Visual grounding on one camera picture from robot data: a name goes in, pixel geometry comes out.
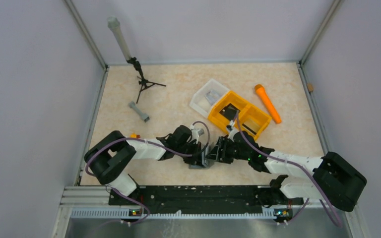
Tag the grey plastic bolt tool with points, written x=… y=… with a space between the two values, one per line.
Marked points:
x=143 y=116

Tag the yellow toy brick car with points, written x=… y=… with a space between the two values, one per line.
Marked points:
x=134 y=135

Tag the yellow plastic bin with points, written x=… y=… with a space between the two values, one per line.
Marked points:
x=247 y=111

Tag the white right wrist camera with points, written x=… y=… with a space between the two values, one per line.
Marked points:
x=231 y=126

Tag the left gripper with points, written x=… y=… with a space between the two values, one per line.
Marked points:
x=196 y=158

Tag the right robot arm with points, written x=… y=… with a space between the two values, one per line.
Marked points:
x=327 y=178

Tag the black mini tripod with tube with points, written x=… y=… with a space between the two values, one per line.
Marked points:
x=114 y=25

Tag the white plastic bin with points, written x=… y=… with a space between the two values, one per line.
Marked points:
x=199 y=102

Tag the grey leather card holder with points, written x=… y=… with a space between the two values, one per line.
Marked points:
x=201 y=162

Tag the black card in yellow bin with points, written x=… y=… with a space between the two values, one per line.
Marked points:
x=233 y=108

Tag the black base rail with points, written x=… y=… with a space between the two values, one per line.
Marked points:
x=210 y=199

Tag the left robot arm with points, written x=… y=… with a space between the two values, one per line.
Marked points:
x=108 y=159

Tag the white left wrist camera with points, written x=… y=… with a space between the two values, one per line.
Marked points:
x=197 y=132

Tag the black card from holder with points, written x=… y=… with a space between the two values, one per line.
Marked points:
x=229 y=112

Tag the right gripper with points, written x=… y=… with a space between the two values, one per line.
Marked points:
x=218 y=153

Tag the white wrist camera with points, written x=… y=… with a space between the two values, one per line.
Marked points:
x=231 y=126
x=197 y=132

